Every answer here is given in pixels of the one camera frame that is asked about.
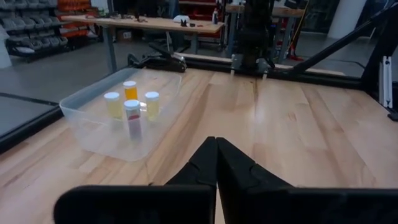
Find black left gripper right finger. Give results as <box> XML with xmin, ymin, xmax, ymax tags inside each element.
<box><xmin>216</xmin><ymin>136</ymin><xmax>398</xmax><ymax>224</ymax></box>

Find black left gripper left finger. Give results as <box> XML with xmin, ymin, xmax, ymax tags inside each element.
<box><xmin>53</xmin><ymin>136</ymin><xmax>218</xmax><ymax>224</ymax></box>

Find small yellow bottle white cap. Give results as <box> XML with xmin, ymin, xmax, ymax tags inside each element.
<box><xmin>144</xmin><ymin>91</ymin><xmax>160</xmax><ymax>122</ymax></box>
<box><xmin>103</xmin><ymin>91</ymin><xmax>124</xmax><ymax>121</ymax></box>

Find small purple bottle white cap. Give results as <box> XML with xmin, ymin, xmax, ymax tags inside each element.
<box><xmin>123</xmin><ymin>99</ymin><xmax>143</xmax><ymax>141</ymax></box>

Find small orange bottle white cap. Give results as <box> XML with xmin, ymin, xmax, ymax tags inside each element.
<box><xmin>123</xmin><ymin>80</ymin><xmax>139</xmax><ymax>101</ymax></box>

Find clear plastic bin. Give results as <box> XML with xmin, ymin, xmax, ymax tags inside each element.
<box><xmin>58</xmin><ymin>67</ymin><xmax>183</xmax><ymax>162</ymax></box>

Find red storage bin rack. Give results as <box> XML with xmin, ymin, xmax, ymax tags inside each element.
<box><xmin>55</xmin><ymin>0</ymin><xmax>100</xmax><ymax>40</ymax></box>

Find grey storage bin rack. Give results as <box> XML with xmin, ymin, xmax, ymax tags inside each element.
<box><xmin>0</xmin><ymin>0</ymin><xmax>69</xmax><ymax>63</ymax></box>

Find white object on workbench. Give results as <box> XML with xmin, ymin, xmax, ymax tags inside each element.
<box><xmin>172</xmin><ymin>14</ymin><xmax>191</xmax><ymax>24</ymax></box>

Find wooden workbench grey legs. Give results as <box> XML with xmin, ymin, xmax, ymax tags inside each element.
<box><xmin>60</xmin><ymin>14</ymin><xmax>225</xmax><ymax>73</ymax></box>

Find cardboard box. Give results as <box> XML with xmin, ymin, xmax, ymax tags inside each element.
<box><xmin>116</xmin><ymin>29</ymin><xmax>134</xmax><ymax>43</ymax></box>

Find wooden workbench with clutter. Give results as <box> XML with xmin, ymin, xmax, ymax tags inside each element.
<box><xmin>224</xmin><ymin>3</ymin><xmax>307</xmax><ymax>65</ymax></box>

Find white pillar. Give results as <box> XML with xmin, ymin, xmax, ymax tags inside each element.
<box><xmin>327</xmin><ymin>0</ymin><xmax>368</xmax><ymax>40</ymax></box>

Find black aluminium table frame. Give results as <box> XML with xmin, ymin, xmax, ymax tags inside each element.
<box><xmin>0</xmin><ymin>0</ymin><xmax>398</xmax><ymax>155</ymax></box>

